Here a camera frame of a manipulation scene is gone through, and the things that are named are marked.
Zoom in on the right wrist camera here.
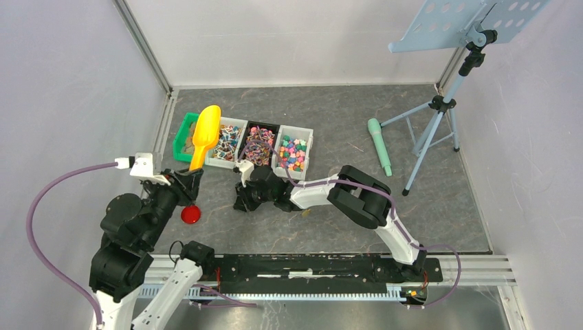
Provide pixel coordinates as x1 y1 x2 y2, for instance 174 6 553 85
233 159 254 187

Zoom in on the white star candy bin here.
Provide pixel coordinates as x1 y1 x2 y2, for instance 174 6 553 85
272 125 314 181

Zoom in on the green candy bin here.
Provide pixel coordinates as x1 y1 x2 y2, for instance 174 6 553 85
173 113 199 163

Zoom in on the red jar lid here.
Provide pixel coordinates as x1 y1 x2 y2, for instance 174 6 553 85
180 206 201 224

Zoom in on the black swirl lollipop bin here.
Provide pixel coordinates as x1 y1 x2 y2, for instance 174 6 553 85
237 121 280 166

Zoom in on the white lollipop bin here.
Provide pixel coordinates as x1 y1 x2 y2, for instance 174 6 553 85
204 117 248 170

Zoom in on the blue music stand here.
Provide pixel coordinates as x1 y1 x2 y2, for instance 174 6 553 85
368 1 548 196

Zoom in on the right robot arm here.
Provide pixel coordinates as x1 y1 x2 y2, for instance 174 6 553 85
234 162 427 281

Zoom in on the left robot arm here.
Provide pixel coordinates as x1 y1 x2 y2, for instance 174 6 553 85
89 169 216 329

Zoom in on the aluminium frame post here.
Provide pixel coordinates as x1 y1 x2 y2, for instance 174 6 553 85
113 0 173 94

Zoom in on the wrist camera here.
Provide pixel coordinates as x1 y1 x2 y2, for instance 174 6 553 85
233 159 254 187
114 153 171 186

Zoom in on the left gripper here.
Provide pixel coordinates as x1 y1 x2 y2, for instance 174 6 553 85
142 166 204 247

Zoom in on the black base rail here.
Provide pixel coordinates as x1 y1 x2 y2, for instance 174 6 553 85
201 254 443 294

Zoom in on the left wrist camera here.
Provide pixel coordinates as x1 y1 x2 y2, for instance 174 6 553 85
114 153 171 186

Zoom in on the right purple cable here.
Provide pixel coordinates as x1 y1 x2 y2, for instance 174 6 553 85
236 126 463 311

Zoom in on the orange plastic scoop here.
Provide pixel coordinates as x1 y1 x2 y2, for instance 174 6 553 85
189 104 221 171

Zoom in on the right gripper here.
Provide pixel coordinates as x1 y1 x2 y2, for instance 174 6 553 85
234 177 276 214

